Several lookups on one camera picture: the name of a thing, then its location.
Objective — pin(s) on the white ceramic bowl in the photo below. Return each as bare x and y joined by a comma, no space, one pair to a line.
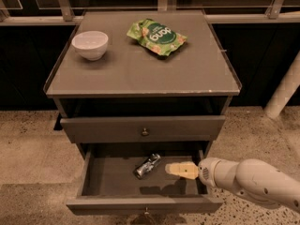
90,45

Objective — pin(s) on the grey top drawer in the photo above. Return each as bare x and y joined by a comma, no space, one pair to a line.
129,129

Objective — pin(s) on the grey drawer cabinet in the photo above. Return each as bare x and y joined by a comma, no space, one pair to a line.
131,81

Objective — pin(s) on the white post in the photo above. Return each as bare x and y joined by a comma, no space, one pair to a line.
285,90

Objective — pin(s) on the brass top drawer knob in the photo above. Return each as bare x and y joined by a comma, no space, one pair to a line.
145,132

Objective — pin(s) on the green snack bag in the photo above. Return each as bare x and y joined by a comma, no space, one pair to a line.
156,37

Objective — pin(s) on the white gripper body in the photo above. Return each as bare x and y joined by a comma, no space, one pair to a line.
206,171

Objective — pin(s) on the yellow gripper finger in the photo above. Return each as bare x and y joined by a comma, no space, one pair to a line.
183,169

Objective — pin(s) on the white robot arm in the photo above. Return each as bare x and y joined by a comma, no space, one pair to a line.
252,180

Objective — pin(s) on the metal railing frame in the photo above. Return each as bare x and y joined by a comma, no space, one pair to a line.
271,14

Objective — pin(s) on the brass drawer knob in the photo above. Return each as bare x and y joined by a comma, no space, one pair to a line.
145,211
145,132

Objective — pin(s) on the brass middle drawer knob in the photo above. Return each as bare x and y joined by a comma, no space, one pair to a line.
145,211

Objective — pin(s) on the open grey middle drawer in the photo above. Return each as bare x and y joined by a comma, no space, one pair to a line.
110,187

